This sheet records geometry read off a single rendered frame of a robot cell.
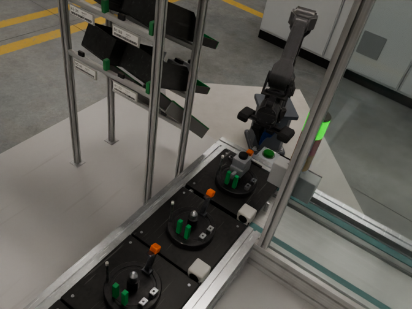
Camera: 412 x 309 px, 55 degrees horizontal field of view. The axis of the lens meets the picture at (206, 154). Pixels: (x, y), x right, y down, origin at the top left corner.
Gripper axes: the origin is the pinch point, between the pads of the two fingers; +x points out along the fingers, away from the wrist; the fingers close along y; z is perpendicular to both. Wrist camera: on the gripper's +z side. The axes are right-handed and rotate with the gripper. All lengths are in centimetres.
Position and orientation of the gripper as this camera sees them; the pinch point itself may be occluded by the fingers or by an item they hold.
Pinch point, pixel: (262, 136)
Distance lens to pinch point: 131.8
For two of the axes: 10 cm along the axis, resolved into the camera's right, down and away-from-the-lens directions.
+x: -1.5, 7.4, 6.6
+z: 5.6, -4.9, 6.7
